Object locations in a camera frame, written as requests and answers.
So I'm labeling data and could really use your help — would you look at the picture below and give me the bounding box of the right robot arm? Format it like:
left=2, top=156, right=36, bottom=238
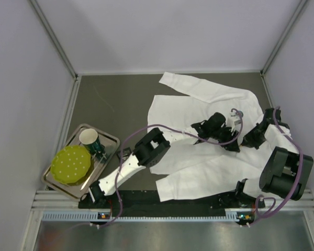
left=235, top=108, right=313, bottom=201

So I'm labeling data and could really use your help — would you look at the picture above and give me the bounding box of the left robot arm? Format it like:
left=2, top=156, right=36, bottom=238
left=87, top=108, right=243, bottom=204

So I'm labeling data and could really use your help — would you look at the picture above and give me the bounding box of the white button-up shirt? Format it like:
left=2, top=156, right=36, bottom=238
left=148, top=72, right=273, bottom=201

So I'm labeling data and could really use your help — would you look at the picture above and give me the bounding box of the small black box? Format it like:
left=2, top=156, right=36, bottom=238
left=116, top=147, right=132, bottom=161

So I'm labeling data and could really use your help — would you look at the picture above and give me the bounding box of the green paper cup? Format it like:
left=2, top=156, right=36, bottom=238
left=79, top=128, right=105, bottom=154

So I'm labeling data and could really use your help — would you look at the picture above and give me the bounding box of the metal knife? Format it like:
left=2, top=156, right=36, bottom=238
left=80, top=174, right=95, bottom=191

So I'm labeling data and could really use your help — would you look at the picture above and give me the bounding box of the green polka dot plate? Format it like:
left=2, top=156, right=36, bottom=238
left=50, top=145, right=91, bottom=185

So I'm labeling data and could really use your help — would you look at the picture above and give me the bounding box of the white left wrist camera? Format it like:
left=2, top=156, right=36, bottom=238
left=226, top=111, right=242, bottom=131

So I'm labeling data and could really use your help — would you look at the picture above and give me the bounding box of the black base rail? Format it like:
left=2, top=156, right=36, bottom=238
left=78, top=190, right=266, bottom=218

